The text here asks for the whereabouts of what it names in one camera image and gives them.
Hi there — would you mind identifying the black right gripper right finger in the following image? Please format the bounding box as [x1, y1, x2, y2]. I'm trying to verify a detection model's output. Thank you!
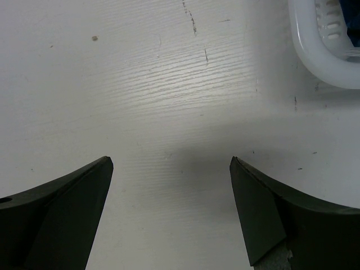
[229, 157, 359, 269]

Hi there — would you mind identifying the blue t shirt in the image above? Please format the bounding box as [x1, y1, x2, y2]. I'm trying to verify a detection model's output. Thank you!
[341, 0, 359, 47]

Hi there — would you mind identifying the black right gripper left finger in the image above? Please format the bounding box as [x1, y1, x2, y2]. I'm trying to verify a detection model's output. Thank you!
[1, 156, 114, 269]

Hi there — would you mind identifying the white plastic basket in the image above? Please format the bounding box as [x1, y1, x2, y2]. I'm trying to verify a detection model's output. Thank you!
[288, 0, 359, 89]

